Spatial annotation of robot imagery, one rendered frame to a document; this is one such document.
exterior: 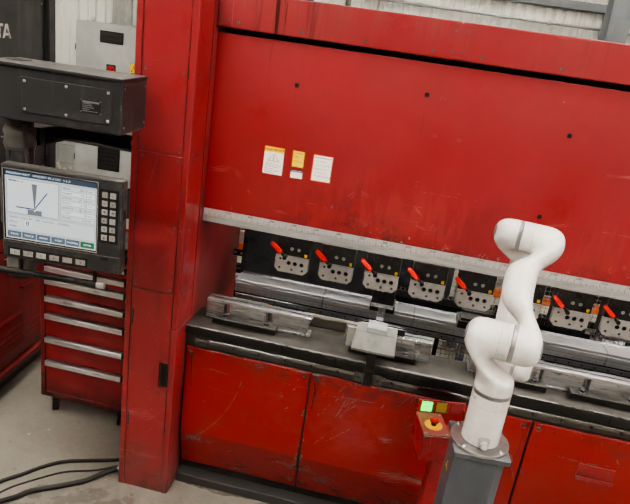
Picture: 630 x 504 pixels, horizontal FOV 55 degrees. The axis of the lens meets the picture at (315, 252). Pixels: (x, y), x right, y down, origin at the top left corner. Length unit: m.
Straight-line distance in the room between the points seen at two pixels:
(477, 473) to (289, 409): 1.06
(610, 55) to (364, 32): 0.90
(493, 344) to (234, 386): 1.38
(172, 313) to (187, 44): 1.12
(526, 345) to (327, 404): 1.17
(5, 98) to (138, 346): 1.17
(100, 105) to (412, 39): 1.17
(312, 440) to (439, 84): 1.67
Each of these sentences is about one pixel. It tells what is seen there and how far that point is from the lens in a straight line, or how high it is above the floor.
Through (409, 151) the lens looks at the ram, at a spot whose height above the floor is 1.79.
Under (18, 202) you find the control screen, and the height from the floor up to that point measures 1.46.
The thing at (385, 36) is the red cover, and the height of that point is 2.21.
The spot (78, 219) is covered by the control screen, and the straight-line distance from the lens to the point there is 2.36.
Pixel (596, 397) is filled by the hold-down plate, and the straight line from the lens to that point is 2.90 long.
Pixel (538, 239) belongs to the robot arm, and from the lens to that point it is 2.11.
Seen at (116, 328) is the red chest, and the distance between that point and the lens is 3.32.
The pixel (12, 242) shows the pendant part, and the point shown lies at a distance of 2.51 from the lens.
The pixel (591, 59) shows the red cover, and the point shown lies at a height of 2.23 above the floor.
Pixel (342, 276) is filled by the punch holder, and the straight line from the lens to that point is 2.66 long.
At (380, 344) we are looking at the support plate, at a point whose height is 1.00.
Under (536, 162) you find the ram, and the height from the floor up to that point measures 1.83.
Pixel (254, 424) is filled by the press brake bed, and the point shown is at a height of 0.43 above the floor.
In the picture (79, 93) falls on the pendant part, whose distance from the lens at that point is 2.29.
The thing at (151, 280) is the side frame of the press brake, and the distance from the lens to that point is 2.70.
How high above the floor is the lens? 2.15
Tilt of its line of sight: 19 degrees down
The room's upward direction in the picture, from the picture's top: 8 degrees clockwise
